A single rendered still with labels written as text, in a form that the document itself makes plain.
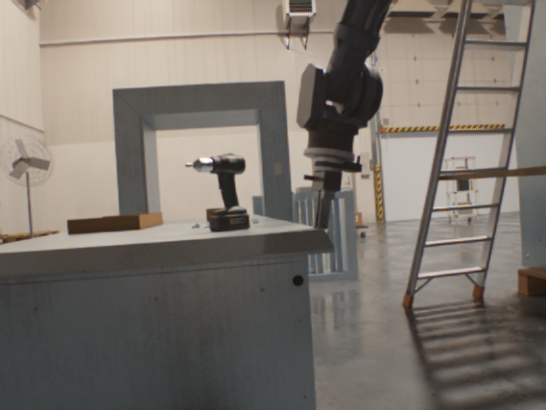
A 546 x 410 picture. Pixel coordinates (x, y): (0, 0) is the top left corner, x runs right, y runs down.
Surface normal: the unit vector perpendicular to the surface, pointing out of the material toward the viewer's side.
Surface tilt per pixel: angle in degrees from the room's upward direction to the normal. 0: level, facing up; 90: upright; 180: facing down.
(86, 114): 90
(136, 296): 90
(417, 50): 90
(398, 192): 90
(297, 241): 67
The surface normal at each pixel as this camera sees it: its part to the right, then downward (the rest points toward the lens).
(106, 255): 0.12, -0.38
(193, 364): 0.16, 0.00
